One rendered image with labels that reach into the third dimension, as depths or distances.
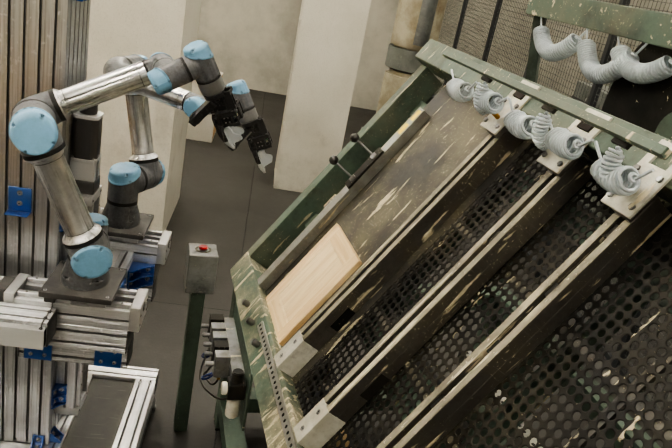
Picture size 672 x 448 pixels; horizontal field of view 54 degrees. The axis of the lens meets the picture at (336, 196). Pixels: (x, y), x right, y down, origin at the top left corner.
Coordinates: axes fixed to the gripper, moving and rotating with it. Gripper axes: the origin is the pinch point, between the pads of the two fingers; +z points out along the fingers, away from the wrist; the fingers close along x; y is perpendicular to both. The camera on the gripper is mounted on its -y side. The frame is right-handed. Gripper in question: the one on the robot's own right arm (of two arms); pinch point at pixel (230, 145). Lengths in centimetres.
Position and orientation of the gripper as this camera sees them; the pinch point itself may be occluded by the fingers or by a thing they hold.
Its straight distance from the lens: 210.8
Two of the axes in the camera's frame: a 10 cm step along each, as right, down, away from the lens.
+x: 0.6, -6.4, 7.6
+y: 9.7, -1.6, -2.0
